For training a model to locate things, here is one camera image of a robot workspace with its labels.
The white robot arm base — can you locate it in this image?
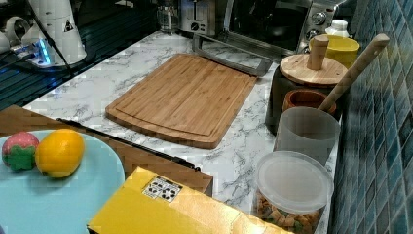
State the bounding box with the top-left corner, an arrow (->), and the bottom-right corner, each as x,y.
1,0 -> 94,73

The silver toaster oven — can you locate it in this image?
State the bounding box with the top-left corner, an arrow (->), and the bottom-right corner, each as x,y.
193,0 -> 346,76

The yellow bowl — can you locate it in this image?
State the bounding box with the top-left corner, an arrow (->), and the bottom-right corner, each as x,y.
307,34 -> 359,70

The bamboo cutting board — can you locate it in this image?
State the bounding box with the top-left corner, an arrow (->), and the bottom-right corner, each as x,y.
105,54 -> 256,149

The frosted plastic cup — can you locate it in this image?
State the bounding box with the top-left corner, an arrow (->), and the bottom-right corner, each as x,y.
275,106 -> 340,166

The brown wooden mortar cup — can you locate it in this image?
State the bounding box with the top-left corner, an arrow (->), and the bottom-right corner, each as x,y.
282,89 -> 326,112

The silver toaster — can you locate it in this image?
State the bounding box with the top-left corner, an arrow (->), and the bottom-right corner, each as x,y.
178,0 -> 227,36

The yellow cardboard box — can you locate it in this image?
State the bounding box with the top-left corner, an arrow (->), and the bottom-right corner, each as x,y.
87,168 -> 291,234

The glass jar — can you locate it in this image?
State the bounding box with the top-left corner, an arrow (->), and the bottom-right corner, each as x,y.
157,6 -> 178,34

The clear jar with snacks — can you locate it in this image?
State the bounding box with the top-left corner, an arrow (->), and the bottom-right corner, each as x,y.
252,151 -> 333,234

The black canister with wooden lid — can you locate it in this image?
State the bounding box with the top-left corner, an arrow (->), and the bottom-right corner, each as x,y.
265,35 -> 348,135

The toy lemon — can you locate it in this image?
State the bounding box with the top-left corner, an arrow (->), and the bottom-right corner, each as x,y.
35,129 -> 85,178

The wooden pestle stick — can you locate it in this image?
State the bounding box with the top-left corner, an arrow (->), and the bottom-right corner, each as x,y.
318,33 -> 390,111

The white bottle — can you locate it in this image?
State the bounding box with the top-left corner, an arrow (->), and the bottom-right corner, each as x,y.
325,19 -> 350,38

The toy strawberry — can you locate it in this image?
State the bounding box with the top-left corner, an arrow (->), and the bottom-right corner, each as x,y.
2,132 -> 39,171

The wooden box under plate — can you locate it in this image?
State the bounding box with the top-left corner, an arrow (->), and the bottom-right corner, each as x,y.
0,105 -> 213,196

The light blue plate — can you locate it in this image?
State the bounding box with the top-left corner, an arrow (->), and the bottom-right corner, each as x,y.
0,135 -> 125,234

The black cable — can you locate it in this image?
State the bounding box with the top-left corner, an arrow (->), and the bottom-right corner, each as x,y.
24,0 -> 74,77

